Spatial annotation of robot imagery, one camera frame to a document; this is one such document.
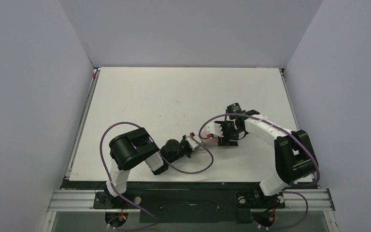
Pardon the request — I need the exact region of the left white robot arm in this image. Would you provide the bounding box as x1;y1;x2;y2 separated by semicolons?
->
106;128;200;198

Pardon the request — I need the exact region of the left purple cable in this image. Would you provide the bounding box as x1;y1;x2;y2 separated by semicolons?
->
100;121;214;231

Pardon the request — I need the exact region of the pink umbrella case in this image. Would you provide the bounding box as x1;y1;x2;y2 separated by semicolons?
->
204;137;218;146

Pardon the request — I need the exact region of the aluminium frame rail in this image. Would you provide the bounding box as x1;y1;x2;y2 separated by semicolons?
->
47;189;335;212

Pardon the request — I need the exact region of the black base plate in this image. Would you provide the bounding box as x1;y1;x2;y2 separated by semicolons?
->
60;179;285;224

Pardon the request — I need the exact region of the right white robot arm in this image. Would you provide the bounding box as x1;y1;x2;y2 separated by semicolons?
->
204;103;317;197

